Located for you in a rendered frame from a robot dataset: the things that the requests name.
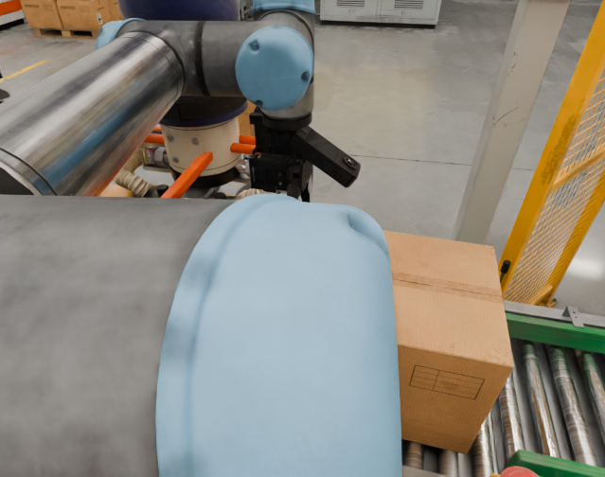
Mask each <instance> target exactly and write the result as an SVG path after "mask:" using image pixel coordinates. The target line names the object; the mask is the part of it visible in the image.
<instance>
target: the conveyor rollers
mask: <svg viewBox="0 0 605 477"><path fill-rule="evenodd" d="M517 341H518V346H519V350H520V355H521V360H522V365H523V369H524V374H525V383H526V388H527V392H528V397H529V402H530V407H531V412H532V416H533V421H534V426H535V431H536V435H537V440H538V445H539V450H540V454H544V455H549V456H553V457H558V458H561V451H560V446H559V442H558V438H557V435H556V431H555V426H554V422H553V418H552V415H551V411H550V406H549V402H548V398H547V394H546V391H545V386H544V382H543V375H542V371H541V367H540V363H539V359H538V355H537V351H536V346H535V343H534V341H529V340H523V339H518V338H517ZM545 346H546V350H547V354H548V358H549V361H550V364H551V368H552V372H553V376H554V380H555V383H556V386H557V390H558V394H559V398H560V402H561V408H562V411H563V415H564V419H565V423H566V427H567V430H568V433H569V437H570V441H571V445H572V449H573V452H574V455H575V459H576V462H580V463H583V464H588V465H592V466H597V467H599V465H598V462H597V460H596V454H595V451H594V447H593V444H592V441H591V437H590V434H589V432H588V428H587V425H586V422H585V418H584V415H583V412H582V409H581V406H580V403H579V399H578V394H577V390H576V387H575V384H574V381H573V378H572V375H571V371H570V368H569V365H568V361H567V359H566V356H565V352H564V349H563V346H560V345H554V344H545ZM574 350H575V353H576V357H577V360H578V365H579V368H580V371H581V374H582V376H583V379H584V383H585V386H586V389H587V392H588V395H589V398H590V400H591V403H592V406H593V409H594V413H595V416H596V421H597V424H598V427H599V429H600V432H601V435H602V438H603V442H604V445H605V384H604V382H603V379H602V377H601V374H600V372H599V369H598V366H597V363H596V359H595V356H594V353H593V351H587V350H582V349H576V348H574ZM603 356H604V358H605V354H603ZM498 398H499V404H500V411H501V418H502V424H503V432H504V438H505V445H506V452H507V462H509V461H510V459H511V458H512V456H513V455H514V453H515V452H516V450H524V451H525V441H524V435H523V429H522V423H521V419H520V413H519V407H518V402H517V397H516V391H515V386H514V380H513V375H512V371H511V373H510V375H509V377H508V379H507V381H506V383H505V385H504V387H503V389H502V391H501V392H500V394H499V396H498ZM472 459H473V471H474V477H490V475H491V474H492V473H494V467H493V459H492V450H491V442H490V433H489V418H488V417H487V418H486V420H485V422H484V424H483V426H482V427H481V429H480V431H479V433H478V435H477V436H476V438H475V439H474V441H473V443H472ZM561 459H562V458H561ZM438 464H439V474H443V475H447V476H451V477H459V466H458V452H455V451H451V450H444V449H441V448H438ZM404 465H405V466H407V467H411V468H419V469H424V444H420V443H417V442H412V441H408V440H405V454H404Z"/></svg>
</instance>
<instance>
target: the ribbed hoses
mask: <svg viewBox="0 0 605 477"><path fill-rule="evenodd" d="M146 146H151V147H157V148H160V147H162V148H165V145H164V144H156V143H148V142H143V143H142V144H141V145H140V146H139V148H138V150H136V151H135V153H134V154H133V155H132V157H131V158H130V159H129V160H128V162H127V163H126V164H125V165H124V167H123V168H122V169H121V170H120V172H119V173H118V174H117V175H116V177H115V178H114V180H115V181H116V183H117V184H118V185H119V186H122V187H123V188H126V189H128V190H131V192H133V194H136V196H137V197H141V198H142V197H143V196H144V195H145V194H146V193H147V192H148V190H149V189H150V188H151V185H149V183H146V181H143V178H139V175H135V174H134V173H133V172H134V171H135V170H136V169H137V168H139V167H140V166H142V165H144V164H146V165H147V164H148V163H151V159H150V161H149V160H148V156H149V155H148V156H147V153H146V150H145V147H146ZM272 193H273V192H266V191H263V190H261V189H254V188H253V189H251V188H250V189H248V190H243V191H242V193H240V194H239V195H238V196H237V197H236V198H235V199H234V200H240V199H243V198H245V197H247V196H252V195H256V194H272Z"/></svg>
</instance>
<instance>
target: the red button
mask: <svg viewBox="0 0 605 477"><path fill-rule="evenodd" d="M500 477H539V476H538V475H537V474H536V473H534V472H533V471H531V470H529V469H528V468H523V467H517V466H514V467H509V468H506V469H505V470H504V471H503V472H502V474H501V475H500Z"/></svg>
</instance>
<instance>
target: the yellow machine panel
mask: <svg viewBox="0 0 605 477"><path fill-rule="evenodd" d="M440 5H441V0H321V2H320V20H322V25H334V26H357V27H404V28H428V29H435V26H436V25H437V20H438V15H439V10H440Z"/></svg>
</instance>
